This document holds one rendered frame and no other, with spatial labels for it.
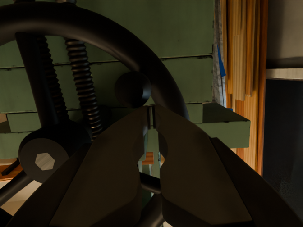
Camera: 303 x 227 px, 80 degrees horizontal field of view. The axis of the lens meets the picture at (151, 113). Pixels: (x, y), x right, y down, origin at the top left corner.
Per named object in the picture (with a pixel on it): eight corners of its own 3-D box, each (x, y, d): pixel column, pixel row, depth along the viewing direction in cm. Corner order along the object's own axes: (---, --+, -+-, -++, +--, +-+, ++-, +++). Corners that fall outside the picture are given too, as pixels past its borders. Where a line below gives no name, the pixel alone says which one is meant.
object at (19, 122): (203, 103, 36) (202, 122, 37) (185, 91, 56) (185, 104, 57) (6, 114, 37) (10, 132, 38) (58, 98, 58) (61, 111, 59)
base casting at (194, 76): (216, 55, 34) (215, 103, 36) (178, 64, 90) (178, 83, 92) (-17, 69, 35) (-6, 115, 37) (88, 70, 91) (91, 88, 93)
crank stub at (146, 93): (128, 119, 12) (102, 88, 11) (137, 103, 17) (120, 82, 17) (159, 95, 11) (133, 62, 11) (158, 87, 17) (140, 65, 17)
